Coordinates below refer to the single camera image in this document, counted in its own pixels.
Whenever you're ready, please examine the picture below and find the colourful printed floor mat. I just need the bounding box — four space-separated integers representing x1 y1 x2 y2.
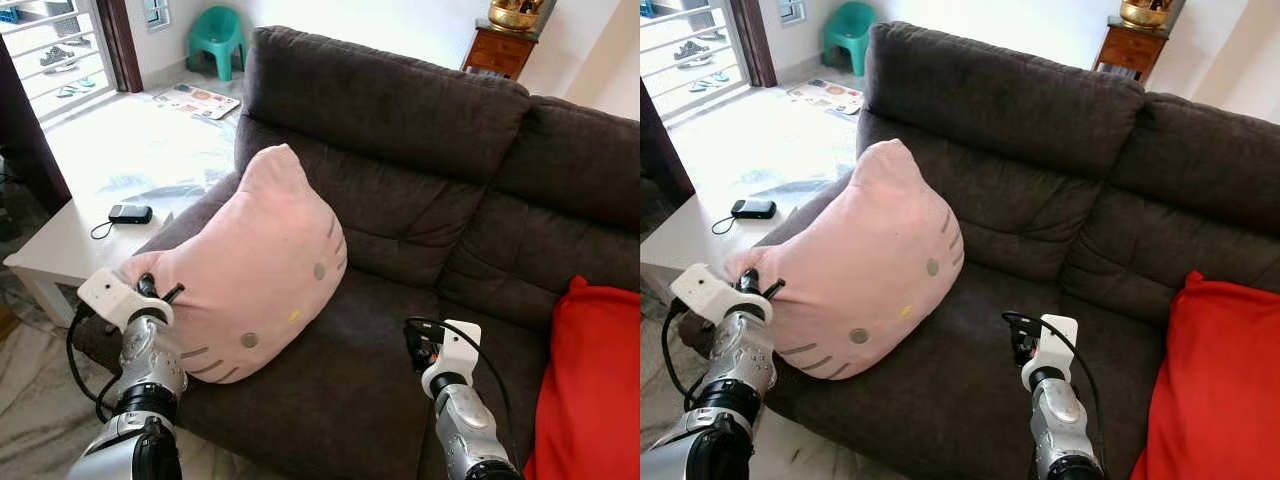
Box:
152 82 243 121
785 78 866 116

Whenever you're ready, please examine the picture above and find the brown door frame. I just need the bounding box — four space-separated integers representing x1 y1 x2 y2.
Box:
95 0 146 94
728 0 779 89

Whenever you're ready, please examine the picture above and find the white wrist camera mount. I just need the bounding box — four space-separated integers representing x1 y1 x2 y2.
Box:
420 319 483 399
1020 314 1079 393
670 263 751 326
77 267 161 334

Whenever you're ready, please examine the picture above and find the pink cat face pillow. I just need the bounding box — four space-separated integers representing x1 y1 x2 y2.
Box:
120 143 349 385
722 138 966 381

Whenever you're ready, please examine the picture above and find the small black corded device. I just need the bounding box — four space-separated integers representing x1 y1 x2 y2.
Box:
90 204 154 241
712 198 777 236

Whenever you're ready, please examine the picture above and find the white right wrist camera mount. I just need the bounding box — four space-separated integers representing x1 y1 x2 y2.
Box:
420 319 483 399
1020 314 1079 393

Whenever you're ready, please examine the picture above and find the dark brown wooden door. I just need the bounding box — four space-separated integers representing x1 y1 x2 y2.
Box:
0 35 73 216
640 80 696 206

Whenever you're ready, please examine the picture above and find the dark brown fabric sofa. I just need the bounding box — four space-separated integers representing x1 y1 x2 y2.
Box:
700 20 1280 480
72 25 641 480

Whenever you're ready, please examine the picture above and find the teal plastic chair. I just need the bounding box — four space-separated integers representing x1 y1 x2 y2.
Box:
822 0 879 78
186 5 248 83

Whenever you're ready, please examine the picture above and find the white side table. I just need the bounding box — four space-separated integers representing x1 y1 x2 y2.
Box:
3 185 176 331
640 185 801 301

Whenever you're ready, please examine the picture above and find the gold pot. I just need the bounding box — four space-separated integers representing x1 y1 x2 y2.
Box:
1120 0 1176 29
488 0 546 33

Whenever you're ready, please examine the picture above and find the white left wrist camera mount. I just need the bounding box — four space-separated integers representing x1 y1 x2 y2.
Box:
670 263 751 326
77 267 161 334

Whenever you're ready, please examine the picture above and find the small wooden cabinet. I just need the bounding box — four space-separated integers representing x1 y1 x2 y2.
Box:
462 25 541 81
1092 22 1166 81

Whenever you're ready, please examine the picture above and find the white metal door grille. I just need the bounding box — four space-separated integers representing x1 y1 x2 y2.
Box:
640 0 753 121
0 0 123 123

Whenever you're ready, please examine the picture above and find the red pillow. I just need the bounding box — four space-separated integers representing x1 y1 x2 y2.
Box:
1130 270 1280 480
522 276 641 480

